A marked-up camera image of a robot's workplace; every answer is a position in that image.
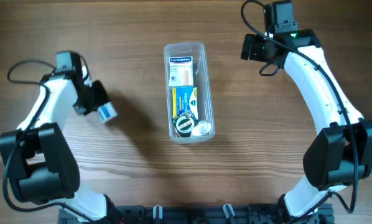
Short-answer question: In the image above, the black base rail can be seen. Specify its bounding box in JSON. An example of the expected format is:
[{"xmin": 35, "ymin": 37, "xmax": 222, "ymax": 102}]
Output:
[{"xmin": 57, "ymin": 203, "xmax": 333, "ymax": 224}]

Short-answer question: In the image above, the white Hansaplast plaster box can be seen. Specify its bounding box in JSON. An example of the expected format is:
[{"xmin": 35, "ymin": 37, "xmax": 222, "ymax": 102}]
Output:
[{"xmin": 169, "ymin": 56, "xmax": 193, "ymax": 87}]

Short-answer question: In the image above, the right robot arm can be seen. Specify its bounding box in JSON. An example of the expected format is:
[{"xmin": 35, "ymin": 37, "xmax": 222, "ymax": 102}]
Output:
[{"xmin": 241, "ymin": 1, "xmax": 372, "ymax": 223}]

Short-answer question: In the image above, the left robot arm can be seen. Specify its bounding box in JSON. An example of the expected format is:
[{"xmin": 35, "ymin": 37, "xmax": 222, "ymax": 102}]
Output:
[{"xmin": 0, "ymin": 50, "xmax": 125, "ymax": 223}]

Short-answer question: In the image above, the clear plastic container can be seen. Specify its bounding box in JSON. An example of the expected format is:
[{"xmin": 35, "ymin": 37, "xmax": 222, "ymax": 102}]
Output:
[{"xmin": 164, "ymin": 42, "xmax": 215, "ymax": 144}]

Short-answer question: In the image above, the small white bottle clear cap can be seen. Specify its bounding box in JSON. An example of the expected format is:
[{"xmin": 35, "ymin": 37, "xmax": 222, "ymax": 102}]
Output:
[{"xmin": 191, "ymin": 121, "xmax": 212, "ymax": 136}]

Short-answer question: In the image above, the blue VapoDrops lozenge box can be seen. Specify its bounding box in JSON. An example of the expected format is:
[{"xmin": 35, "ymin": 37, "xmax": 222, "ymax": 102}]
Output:
[{"xmin": 172, "ymin": 86, "xmax": 198, "ymax": 119}]

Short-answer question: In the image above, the white Panadol box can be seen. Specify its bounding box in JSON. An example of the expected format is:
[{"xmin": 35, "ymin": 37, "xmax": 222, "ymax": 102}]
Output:
[{"xmin": 97, "ymin": 102, "xmax": 118, "ymax": 123}]

